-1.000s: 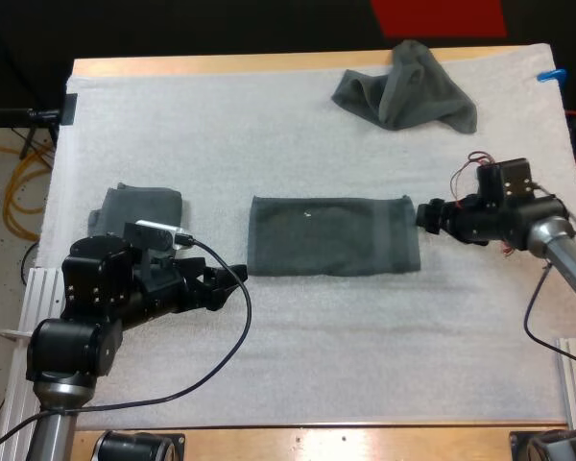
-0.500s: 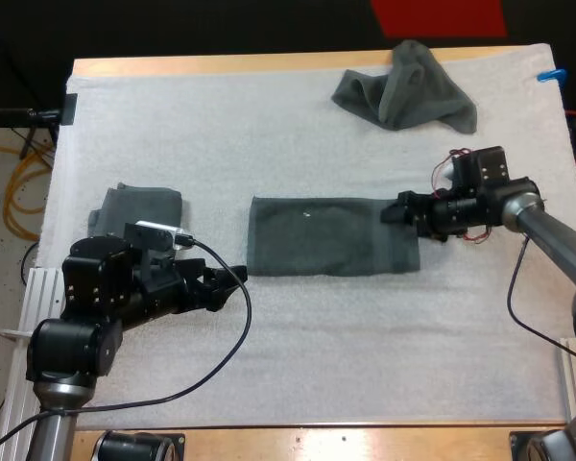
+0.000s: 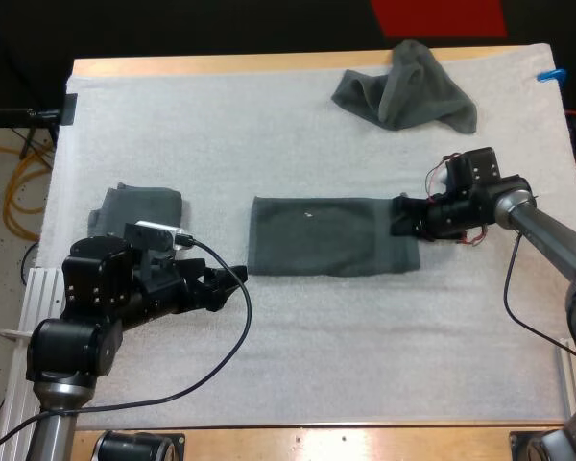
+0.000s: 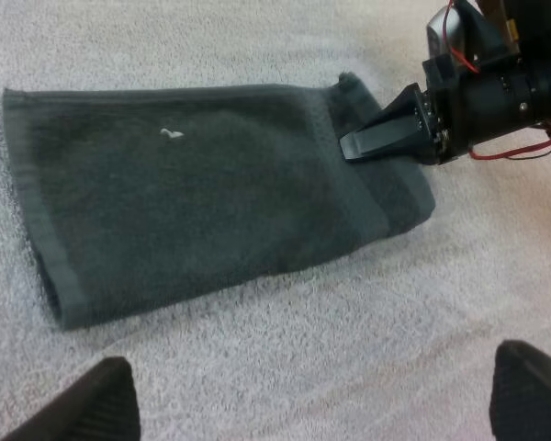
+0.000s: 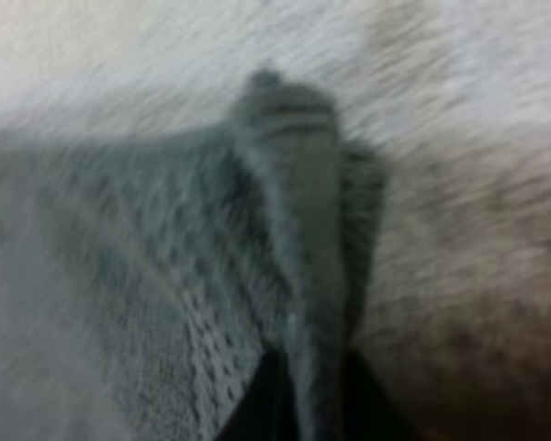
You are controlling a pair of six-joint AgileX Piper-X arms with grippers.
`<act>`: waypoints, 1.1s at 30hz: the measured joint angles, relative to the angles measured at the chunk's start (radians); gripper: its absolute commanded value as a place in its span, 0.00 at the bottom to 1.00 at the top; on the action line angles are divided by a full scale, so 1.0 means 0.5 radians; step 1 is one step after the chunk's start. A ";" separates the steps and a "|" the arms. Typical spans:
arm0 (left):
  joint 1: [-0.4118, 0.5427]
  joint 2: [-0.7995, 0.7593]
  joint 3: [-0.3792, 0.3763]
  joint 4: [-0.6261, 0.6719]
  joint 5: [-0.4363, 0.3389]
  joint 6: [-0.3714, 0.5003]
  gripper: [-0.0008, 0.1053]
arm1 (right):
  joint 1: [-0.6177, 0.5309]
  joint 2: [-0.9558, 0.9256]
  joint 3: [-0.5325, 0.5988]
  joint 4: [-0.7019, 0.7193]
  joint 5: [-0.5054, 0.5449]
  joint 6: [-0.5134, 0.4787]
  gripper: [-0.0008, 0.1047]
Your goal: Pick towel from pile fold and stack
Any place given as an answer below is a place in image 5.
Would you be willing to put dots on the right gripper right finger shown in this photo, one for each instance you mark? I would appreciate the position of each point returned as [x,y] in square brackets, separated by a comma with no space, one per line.
[367,409]

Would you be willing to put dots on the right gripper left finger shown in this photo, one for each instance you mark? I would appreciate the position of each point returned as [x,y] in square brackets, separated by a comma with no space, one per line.
[268,404]

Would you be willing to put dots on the grey-green towel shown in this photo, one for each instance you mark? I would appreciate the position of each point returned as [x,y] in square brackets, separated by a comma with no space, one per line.
[188,239]

